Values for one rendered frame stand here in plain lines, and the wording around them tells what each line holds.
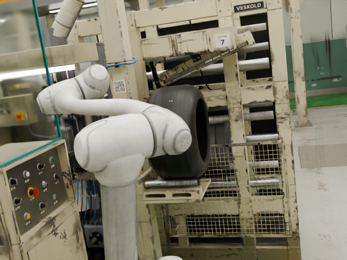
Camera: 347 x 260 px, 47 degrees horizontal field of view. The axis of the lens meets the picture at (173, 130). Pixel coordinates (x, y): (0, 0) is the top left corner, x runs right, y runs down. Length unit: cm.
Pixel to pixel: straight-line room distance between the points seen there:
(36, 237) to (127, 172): 115
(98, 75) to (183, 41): 113
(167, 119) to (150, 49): 158
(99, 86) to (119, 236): 63
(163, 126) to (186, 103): 116
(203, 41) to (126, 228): 163
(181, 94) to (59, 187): 88
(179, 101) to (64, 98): 90
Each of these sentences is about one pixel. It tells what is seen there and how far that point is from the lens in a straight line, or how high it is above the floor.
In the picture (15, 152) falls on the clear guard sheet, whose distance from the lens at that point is 206.
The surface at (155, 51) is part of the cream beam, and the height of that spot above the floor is 169.
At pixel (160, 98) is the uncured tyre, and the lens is 232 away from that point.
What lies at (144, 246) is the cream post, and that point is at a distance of 276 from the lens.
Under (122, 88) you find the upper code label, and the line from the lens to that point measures 247.
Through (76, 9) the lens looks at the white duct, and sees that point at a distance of 292.
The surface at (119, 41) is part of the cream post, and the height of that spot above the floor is 178.
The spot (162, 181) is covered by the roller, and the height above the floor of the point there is 91.
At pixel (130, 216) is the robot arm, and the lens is 117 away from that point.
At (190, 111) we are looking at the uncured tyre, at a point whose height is 134.
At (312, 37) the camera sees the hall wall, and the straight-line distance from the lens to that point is 1135.
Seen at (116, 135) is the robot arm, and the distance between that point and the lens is 104.
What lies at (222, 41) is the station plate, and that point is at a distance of 255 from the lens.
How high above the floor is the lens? 168
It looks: 11 degrees down
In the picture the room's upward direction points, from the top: 8 degrees counter-clockwise
